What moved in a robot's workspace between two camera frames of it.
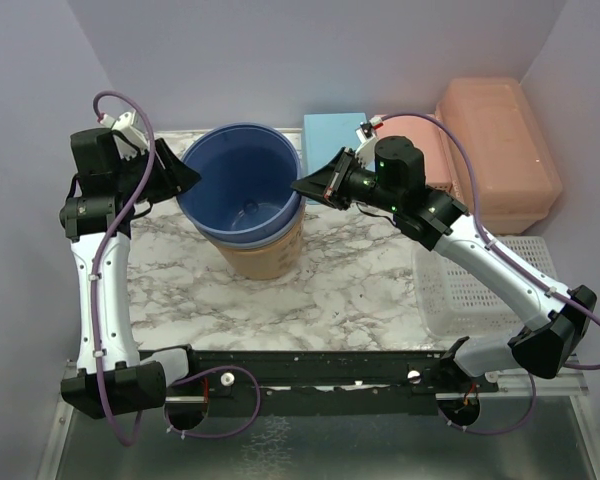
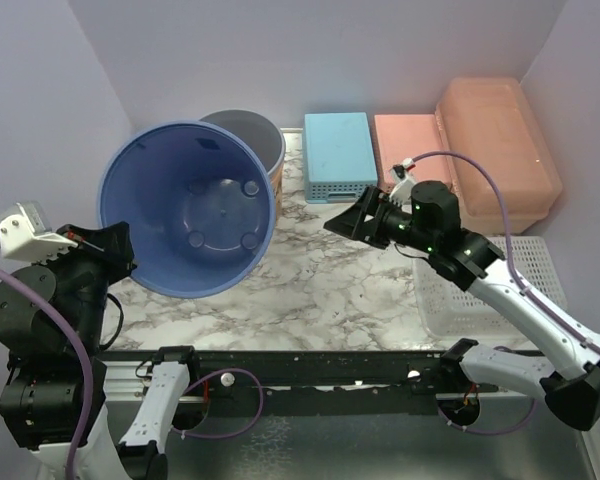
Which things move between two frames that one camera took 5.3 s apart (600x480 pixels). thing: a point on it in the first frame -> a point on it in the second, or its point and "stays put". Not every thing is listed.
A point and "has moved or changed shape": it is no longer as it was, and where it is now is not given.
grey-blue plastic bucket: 258,245 -> 256,131
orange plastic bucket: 266,262 -> 276,178
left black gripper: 175,175 -> 114,240
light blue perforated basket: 324,137 stays put
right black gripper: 328,182 -> 352,223
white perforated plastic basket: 457,301 stays put
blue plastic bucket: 245,191 has moved or changed shape
